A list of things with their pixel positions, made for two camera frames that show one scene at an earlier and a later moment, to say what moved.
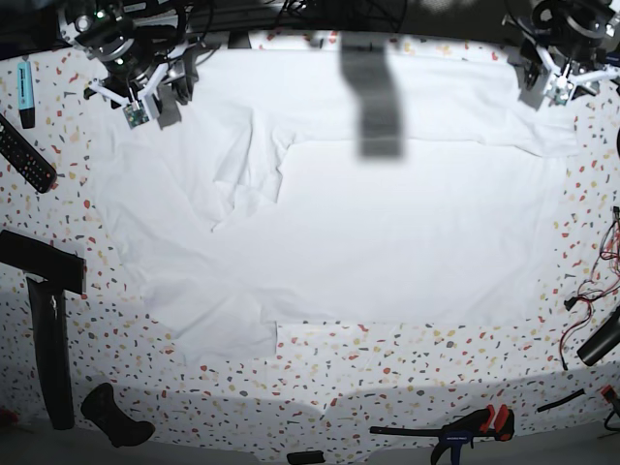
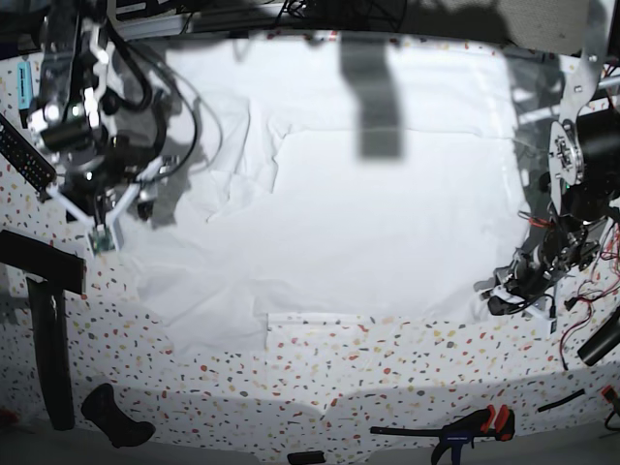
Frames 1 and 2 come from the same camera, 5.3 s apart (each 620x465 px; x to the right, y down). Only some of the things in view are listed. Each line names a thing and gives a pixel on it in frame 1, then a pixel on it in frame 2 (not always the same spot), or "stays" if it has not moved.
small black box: (306, 457) stays
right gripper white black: (541, 84) to (522, 284)
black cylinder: (603, 341) stays
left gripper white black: (139, 94) to (96, 191)
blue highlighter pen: (26, 109) stays
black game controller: (101, 408) stays
